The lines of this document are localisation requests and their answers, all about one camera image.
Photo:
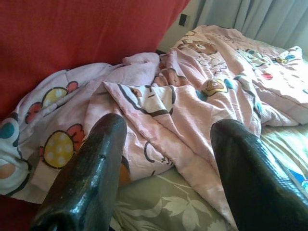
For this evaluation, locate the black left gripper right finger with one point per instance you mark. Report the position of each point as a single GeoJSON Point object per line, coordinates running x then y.
{"type": "Point", "coordinates": [255, 187]}

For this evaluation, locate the grey curtain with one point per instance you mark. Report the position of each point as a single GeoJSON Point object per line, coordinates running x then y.
{"type": "Point", "coordinates": [252, 16]}

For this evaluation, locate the black wall socket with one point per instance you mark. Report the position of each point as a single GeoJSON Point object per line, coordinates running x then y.
{"type": "Point", "coordinates": [183, 19]}

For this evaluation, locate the pink cartoon blanket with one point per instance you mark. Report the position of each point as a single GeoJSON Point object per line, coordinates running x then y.
{"type": "Point", "coordinates": [192, 108]}

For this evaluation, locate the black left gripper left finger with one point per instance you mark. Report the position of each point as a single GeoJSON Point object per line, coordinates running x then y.
{"type": "Point", "coordinates": [91, 168]}

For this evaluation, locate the red fabric cover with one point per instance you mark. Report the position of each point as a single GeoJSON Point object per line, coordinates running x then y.
{"type": "Point", "coordinates": [72, 31]}

